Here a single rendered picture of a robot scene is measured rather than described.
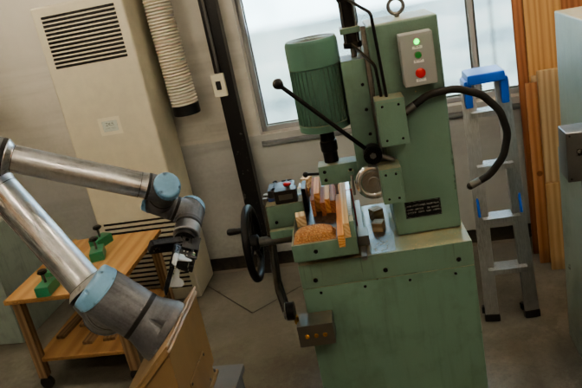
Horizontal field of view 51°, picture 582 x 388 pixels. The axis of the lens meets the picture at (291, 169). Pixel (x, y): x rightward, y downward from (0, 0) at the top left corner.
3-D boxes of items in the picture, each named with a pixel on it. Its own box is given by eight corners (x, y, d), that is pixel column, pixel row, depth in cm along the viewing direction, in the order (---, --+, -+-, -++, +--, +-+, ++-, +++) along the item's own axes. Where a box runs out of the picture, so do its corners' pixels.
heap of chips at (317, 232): (294, 233, 204) (292, 223, 203) (336, 227, 202) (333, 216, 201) (293, 245, 195) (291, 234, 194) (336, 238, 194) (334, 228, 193)
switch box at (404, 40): (403, 84, 193) (396, 34, 188) (435, 79, 192) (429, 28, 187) (405, 88, 187) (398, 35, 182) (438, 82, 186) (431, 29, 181)
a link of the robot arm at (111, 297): (126, 333, 170) (72, 300, 168) (119, 340, 184) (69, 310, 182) (156, 287, 177) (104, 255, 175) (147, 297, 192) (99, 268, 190)
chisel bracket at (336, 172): (321, 183, 220) (318, 161, 218) (360, 177, 219) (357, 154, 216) (321, 190, 213) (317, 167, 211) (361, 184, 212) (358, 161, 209)
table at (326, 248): (279, 199, 255) (275, 186, 253) (351, 188, 251) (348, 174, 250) (265, 268, 197) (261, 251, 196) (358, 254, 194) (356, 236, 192)
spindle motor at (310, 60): (301, 126, 219) (285, 40, 210) (350, 117, 217) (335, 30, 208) (300, 139, 203) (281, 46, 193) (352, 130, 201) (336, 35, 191)
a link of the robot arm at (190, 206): (176, 206, 222) (202, 216, 224) (169, 231, 212) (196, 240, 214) (184, 189, 216) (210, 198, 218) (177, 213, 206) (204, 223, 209)
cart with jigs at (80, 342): (93, 320, 364) (61, 223, 344) (184, 311, 354) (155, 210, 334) (37, 394, 302) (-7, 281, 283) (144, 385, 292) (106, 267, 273)
